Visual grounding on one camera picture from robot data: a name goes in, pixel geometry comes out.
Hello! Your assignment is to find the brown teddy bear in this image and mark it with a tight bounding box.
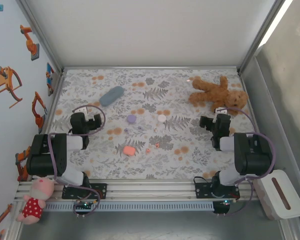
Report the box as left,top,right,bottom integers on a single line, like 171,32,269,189
188,75,250,116

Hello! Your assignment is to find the long aluminium table edge rail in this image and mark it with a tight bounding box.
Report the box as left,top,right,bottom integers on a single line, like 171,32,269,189
61,65,241,71

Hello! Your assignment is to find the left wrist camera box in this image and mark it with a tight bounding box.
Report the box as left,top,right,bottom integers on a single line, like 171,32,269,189
77,106,90,120

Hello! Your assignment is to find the aluminium mounting rail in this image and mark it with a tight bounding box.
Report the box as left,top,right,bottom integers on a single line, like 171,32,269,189
14,180,260,203

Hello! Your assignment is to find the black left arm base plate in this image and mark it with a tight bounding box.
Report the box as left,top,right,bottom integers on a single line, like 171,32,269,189
61,183,108,200

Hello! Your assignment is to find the pink earbud charging case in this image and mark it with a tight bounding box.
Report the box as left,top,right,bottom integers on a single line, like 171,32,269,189
122,145,137,157

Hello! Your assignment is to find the aluminium table side rail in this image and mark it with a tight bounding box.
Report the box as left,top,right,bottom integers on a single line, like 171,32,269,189
38,72,66,136
239,72,260,136

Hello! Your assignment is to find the blue-grey glasses case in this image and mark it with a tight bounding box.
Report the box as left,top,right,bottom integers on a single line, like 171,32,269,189
99,85,124,107

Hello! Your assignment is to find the white slotted cable duct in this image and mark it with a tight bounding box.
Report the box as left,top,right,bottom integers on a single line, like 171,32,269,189
43,201,214,212

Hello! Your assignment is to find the aluminium frame post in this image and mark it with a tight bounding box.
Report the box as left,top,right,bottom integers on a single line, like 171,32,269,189
237,0,295,76
16,0,66,76

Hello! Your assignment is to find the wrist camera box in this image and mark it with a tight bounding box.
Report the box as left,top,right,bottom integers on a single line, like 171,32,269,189
77,106,90,120
214,106,229,116

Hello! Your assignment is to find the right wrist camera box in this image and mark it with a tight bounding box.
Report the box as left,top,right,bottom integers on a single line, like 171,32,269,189
214,106,229,116

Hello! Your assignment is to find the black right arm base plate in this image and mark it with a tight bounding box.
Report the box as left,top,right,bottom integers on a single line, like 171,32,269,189
194,182,241,200

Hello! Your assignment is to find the pink pig plush toy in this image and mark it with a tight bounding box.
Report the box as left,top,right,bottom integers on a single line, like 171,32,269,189
16,176,55,225

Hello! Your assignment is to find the black controller board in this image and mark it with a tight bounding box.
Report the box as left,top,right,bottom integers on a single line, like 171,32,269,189
73,200,99,212
213,199,235,215

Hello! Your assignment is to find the white tissue box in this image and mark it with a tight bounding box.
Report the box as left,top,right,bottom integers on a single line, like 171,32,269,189
252,169,300,221

